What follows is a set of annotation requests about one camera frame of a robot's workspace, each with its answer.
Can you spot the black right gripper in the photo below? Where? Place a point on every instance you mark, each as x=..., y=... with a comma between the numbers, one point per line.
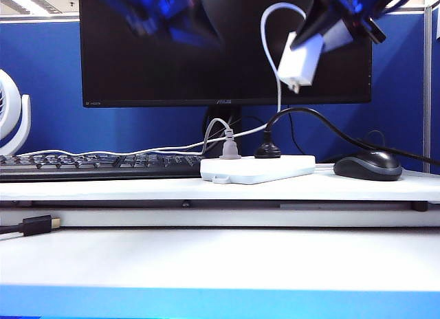
x=361, y=13

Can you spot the silver partition post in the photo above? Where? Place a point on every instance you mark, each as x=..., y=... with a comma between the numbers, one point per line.
x=428, y=92

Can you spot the black keyboard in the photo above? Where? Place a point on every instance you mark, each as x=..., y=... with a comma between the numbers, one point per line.
x=86, y=169

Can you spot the narrow blue partition panel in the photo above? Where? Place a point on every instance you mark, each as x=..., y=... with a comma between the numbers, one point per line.
x=436, y=109

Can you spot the black ASUS monitor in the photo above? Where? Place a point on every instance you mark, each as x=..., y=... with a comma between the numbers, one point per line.
x=172, y=75

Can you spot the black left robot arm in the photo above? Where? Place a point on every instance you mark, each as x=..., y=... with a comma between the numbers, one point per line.
x=148, y=13

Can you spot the wide blue partition panel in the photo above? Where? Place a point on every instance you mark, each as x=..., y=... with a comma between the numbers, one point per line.
x=44, y=64

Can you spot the white paper sheet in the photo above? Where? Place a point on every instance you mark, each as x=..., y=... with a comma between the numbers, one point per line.
x=438, y=25

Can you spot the black grey computer mouse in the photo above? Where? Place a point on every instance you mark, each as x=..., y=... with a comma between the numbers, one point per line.
x=369, y=166

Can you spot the black rubber shelf foot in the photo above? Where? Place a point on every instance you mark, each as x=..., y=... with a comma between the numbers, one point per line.
x=420, y=206

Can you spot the black monitor stand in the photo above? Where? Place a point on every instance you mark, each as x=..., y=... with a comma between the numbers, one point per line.
x=220, y=114

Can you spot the white power strip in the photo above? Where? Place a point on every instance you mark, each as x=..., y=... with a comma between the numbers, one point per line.
x=258, y=169

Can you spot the white desk fan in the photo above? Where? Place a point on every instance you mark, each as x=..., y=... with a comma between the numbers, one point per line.
x=12, y=102

